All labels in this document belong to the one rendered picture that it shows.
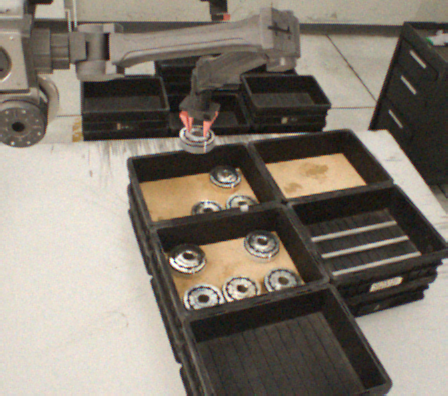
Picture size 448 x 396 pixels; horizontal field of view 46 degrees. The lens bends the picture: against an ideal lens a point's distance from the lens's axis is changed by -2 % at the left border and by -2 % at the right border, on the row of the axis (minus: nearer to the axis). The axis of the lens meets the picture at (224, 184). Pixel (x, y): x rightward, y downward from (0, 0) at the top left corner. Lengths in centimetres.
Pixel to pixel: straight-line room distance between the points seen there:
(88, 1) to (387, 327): 342
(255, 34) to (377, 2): 402
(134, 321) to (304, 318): 46
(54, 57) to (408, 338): 121
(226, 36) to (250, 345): 75
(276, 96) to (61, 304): 173
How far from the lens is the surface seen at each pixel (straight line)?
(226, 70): 127
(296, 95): 294
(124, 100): 274
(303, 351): 139
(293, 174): 184
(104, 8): 442
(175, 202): 167
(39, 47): 109
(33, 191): 193
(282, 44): 102
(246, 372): 133
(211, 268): 150
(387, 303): 168
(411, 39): 298
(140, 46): 107
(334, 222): 171
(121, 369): 147
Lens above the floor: 198
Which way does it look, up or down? 41 degrees down
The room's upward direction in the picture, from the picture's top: 8 degrees clockwise
